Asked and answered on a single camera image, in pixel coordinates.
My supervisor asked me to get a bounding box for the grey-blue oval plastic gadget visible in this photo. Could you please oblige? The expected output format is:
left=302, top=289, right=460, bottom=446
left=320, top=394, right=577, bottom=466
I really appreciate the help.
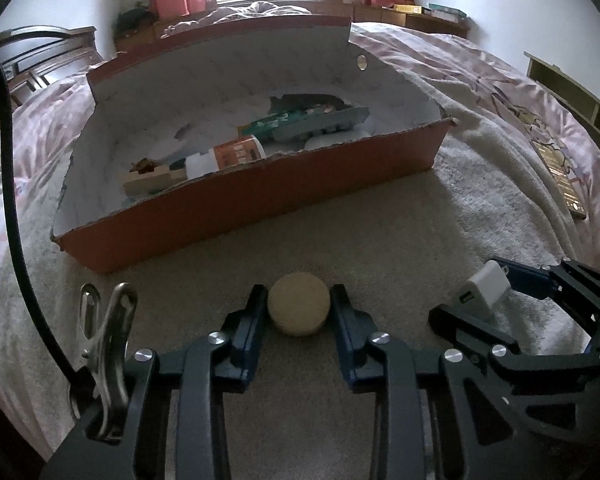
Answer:
left=272, top=106, right=371, bottom=143

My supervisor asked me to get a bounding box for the pink printed quilt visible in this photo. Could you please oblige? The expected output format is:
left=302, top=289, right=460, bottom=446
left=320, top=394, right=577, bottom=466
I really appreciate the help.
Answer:
left=0, top=22, right=600, bottom=341

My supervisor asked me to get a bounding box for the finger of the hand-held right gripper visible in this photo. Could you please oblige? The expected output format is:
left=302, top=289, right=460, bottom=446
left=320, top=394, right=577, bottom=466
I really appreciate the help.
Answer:
left=428, top=305, right=523, bottom=361
left=486, top=256, right=600, bottom=333

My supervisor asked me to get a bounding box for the green wooden shelf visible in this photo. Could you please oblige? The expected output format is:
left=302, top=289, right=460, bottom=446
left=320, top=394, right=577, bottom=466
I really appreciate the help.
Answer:
left=524, top=51, right=600, bottom=153

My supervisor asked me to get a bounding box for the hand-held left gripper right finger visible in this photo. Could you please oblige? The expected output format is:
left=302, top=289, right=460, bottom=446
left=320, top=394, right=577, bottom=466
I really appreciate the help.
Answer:
left=330, top=284, right=536, bottom=480

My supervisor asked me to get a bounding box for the dark gold patterned flat bar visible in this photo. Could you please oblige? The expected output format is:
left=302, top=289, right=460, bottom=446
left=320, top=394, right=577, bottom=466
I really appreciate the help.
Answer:
left=530, top=137, right=588, bottom=221

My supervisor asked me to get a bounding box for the white charger adapter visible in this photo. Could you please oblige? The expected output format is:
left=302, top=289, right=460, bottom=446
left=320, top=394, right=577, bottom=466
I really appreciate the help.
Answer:
left=452, top=258, right=512, bottom=321

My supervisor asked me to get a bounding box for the green packet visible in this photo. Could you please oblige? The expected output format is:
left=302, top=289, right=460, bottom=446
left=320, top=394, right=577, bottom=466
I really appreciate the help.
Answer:
left=237, top=109, right=326, bottom=141

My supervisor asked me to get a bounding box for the metal clip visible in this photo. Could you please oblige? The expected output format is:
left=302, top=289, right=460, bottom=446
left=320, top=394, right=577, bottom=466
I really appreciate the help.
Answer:
left=77, top=281, right=138, bottom=443

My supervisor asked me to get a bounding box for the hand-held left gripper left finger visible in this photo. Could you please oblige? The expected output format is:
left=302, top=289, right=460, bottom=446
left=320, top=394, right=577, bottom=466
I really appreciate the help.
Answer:
left=125, top=284, right=270, bottom=480

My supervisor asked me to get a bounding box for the notched wooden block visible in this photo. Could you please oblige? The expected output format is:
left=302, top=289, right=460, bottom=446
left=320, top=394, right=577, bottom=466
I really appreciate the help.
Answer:
left=120, top=165, right=187, bottom=197

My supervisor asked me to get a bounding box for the round cork disc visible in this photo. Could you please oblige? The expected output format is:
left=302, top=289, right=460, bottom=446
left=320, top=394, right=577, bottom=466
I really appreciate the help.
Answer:
left=266, top=271, right=331, bottom=337

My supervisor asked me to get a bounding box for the grey fleece blanket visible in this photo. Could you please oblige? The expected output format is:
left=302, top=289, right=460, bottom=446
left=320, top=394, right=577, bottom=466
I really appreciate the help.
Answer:
left=0, top=120, right=600, bottom=480

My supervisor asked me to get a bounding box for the black bag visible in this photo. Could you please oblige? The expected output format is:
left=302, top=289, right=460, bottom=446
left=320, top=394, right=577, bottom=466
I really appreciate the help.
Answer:
left=115, top=5, right=156, bottom=36

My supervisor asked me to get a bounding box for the dark wooden headboard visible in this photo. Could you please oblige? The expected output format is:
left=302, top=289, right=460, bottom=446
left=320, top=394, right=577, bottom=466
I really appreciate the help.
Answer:
left=0, top=25, right=106, bottom=171

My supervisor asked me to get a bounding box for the black cable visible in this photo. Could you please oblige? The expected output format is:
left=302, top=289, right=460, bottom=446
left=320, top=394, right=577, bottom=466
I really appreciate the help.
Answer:
left=0, top=50, right=96, bottom=396

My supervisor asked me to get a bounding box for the white plastic bottle orange label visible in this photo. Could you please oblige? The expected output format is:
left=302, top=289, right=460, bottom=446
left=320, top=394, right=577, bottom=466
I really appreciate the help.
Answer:
left=185, top=135, right=267, bottom=181

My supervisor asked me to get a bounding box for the crumpled pink bedding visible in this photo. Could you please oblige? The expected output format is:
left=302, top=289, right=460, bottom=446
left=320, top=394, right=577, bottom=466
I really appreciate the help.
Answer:
left=162, top=1, right=321, bottom=38

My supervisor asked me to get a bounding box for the red cardboard box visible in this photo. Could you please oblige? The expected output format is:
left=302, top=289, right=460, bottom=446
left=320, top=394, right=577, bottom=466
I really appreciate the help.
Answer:
left=50, top=15, right=458, bottom=275

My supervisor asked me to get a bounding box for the teal book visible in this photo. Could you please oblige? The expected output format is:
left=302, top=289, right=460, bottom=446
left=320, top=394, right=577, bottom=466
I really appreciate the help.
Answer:
left=427, top=4, right=468, bottom=22

